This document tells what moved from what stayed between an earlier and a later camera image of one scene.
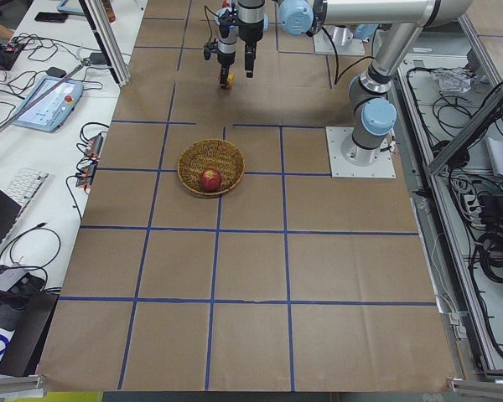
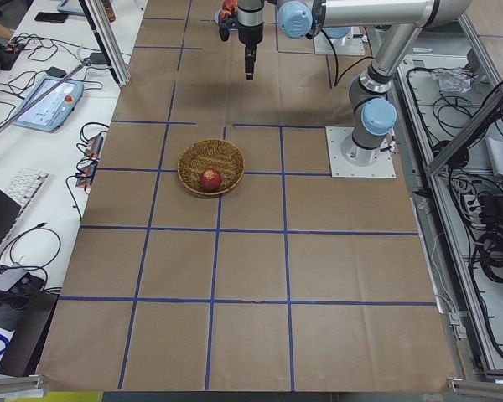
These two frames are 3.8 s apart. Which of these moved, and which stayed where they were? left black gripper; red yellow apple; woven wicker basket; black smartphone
Moved: red yellow apple
Stayed: left black gripper; woven wicker basket; black smartphone
